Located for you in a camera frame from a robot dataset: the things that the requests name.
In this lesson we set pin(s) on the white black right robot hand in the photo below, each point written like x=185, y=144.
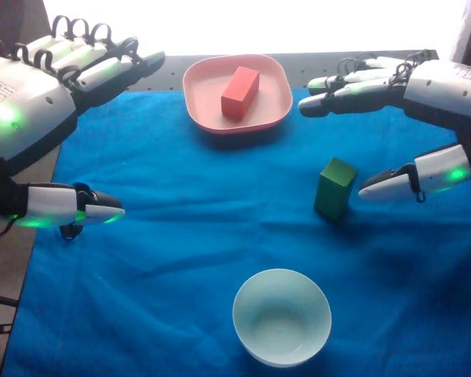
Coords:
x=443, y=88

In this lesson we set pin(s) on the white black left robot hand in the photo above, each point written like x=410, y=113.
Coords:
x=19, y=110

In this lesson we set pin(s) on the red rectangular block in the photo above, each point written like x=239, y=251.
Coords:
x=239, y=94

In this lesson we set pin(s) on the green rectangular block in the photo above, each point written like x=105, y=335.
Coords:
x=331, y=196

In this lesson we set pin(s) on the pink square plate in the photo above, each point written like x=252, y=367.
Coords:
x=204, y=102

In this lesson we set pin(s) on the dark brown curtain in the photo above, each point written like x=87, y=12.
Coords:
x=12, y=17

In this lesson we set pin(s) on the black rod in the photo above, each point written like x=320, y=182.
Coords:
x=2, y=299

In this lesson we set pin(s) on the blue table cloth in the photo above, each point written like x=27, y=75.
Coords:
x=220, y=235

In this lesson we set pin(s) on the pale green round bowl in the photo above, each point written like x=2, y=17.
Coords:
x=280, y=318

